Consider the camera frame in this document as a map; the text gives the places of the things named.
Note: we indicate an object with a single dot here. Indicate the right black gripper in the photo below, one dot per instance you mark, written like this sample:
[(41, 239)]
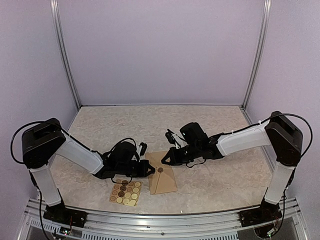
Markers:
[(174, 160)]

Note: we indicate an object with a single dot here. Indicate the round sticker sheet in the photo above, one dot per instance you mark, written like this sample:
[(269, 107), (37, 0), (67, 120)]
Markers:
[(125, 192)]

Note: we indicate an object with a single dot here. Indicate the right aluminium frame post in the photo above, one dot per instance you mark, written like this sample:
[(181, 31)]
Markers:
[(258, 53)]

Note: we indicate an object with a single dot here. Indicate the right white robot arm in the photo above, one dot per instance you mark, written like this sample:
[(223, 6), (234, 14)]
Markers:
[(276, 131)]

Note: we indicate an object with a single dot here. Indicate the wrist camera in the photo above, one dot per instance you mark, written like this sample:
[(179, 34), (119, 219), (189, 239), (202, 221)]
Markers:
[(173, 139), (141, 149)]

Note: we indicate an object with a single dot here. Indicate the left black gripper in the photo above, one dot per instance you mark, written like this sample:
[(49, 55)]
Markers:
[(145, 164)]

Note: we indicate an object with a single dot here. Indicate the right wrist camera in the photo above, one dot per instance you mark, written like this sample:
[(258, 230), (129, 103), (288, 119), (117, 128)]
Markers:
[(173, 139)]

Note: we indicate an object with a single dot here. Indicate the brown round seal sticker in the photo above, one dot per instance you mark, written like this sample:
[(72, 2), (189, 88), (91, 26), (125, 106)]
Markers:
[(160, 170)]

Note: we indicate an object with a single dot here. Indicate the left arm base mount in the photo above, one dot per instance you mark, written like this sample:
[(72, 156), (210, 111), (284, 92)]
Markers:
[(61, 214)]

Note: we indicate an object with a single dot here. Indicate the aluminium frame post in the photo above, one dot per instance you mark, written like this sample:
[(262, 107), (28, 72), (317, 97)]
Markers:
[(258, 53), (54, 5)]

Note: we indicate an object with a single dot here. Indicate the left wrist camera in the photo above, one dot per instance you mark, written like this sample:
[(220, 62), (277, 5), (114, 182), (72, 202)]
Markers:
[(141, 149)]

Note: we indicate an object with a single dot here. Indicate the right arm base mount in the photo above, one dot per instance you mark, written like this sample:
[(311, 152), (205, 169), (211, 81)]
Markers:
[(266, 212)]

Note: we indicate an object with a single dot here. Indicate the brown kraft envelope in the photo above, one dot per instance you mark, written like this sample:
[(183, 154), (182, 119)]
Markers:
[(160, 183)]

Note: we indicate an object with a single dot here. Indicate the left aluminium frame post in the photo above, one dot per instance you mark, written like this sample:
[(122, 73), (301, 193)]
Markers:
[(54, 5)]

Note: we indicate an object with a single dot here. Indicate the front aluminium rail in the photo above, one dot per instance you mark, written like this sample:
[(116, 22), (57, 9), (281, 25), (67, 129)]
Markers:
[(223, 225)]

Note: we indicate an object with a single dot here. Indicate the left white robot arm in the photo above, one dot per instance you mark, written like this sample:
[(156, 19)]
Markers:
[(41, 140)]

